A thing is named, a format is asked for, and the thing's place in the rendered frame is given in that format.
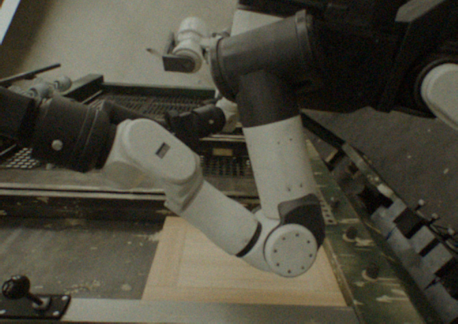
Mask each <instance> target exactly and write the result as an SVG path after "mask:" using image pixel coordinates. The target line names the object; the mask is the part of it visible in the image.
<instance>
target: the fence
mask: <svg viewBox="0 0 458 324"><path fill-rule="evenodd" d="M0 324H360V323H359V322H358V320H357V317H356V315H355V312H354V309H353V307H352V306H320V305H295V304H247V303H222V302H197V301H149V300H125V299H76V298H72V299H71V301H70V303H69V305H67V308H66V309H65V311H64V313H63V316H62V317H61V319H60V320H36V319H26V320H10V319H0Z"/></svg>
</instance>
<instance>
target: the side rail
mask: <svg viewBox="0 0 458 324"><path fill-rule="evenodd" d="M101 85H102V91H108V92H123V93H153V94H168V95H198V97H215V95H216V87H189V86H174V85H154V84H144V83H114V82H104V83H102V84H101Z"/></svg>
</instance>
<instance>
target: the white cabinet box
mask: <svg viewBox="0 0 458 324"><path fill-rule="evenodd" d="M123 82H124V83H144V84H154V85H174V86H189V87H211V86H209V85H208V84H206V83H205V82H204V81H203V80H200V79H199V78H197V77H196V76H194V75H193V74H184V73H180V72H165V71H164V64H163V60H162V54H161V53H159V52H157V51H156V50H154V49H153V48H151V47H149V48H142V50H141V51H140V53H139V55H138V56H137V58H136V61H135V63H133V65H132V67H131V68H130V70H129V73H128V75H127V76H126V78H125V80H124V81H123Z"/></svg>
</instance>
